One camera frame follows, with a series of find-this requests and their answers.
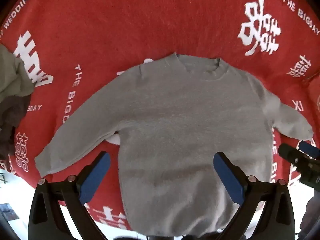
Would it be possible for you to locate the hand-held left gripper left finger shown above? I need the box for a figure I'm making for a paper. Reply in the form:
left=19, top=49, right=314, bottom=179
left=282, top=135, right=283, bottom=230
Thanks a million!
left=28, top=151, right=111, bottom=240

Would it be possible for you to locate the dark brown cloth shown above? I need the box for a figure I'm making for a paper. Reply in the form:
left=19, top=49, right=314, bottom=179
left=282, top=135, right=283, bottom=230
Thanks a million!
left=0, top=94, right=32, bottom=161

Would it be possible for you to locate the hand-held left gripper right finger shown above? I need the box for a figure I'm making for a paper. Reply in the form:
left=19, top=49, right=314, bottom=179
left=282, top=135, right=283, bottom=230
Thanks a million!
left=213, top=152, right=297, bottom=240

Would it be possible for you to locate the grey sweater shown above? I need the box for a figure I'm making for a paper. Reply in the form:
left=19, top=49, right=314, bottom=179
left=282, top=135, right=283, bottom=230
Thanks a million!
left=34, top=52, right=314, bottom=238

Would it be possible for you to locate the red printed blanket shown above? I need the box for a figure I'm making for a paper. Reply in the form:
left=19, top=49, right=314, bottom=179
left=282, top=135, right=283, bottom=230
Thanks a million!
left=0, top=0, right=320, bottom=232

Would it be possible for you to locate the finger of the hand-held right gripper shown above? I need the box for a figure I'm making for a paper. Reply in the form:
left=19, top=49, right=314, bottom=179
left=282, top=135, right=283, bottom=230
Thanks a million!
left=298, top=141, right=320, bottom=159
left=278, top=143, right=304, bottom=167

